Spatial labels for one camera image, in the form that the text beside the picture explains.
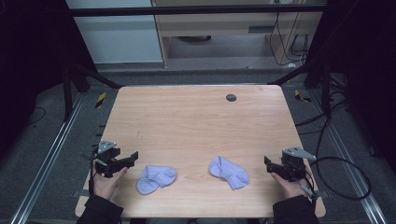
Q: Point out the yellow black striped tape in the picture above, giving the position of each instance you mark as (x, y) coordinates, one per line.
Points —
(301, 97)
(100, 99)

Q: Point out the wooden desk shelf unit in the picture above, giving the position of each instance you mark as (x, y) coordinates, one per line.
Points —
(230, 28)

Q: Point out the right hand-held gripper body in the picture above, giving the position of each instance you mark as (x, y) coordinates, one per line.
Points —
(292, 163)

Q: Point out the light purple sock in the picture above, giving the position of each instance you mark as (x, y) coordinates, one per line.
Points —
(229, 172)
(155, 179)

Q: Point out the aluminium floor rail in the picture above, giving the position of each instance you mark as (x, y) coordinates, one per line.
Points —
(46, 161)
(351, 161)

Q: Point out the black metal frame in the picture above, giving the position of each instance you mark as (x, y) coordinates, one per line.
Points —
(193, 11)

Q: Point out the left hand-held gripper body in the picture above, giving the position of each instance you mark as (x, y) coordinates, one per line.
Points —
(107, 155)

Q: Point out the person's left hand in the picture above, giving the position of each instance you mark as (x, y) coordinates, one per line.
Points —
(106, 184)

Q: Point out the white cabinet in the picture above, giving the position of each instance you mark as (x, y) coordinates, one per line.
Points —
(118, 34)

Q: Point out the person's right hand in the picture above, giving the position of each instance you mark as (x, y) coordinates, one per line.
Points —
(291, 187)

